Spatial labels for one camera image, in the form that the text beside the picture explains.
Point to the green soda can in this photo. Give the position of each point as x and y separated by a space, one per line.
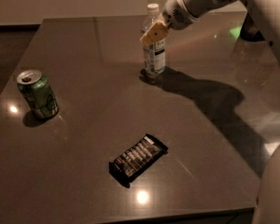
36 91

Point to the black bag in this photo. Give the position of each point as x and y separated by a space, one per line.
250 31

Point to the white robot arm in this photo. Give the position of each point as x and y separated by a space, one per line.
266 15

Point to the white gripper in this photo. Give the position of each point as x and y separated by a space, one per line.
176 15

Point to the black snack bar wrapper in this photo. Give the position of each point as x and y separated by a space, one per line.
135 160

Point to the blue plastic water bottle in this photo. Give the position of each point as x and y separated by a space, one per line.
154 55

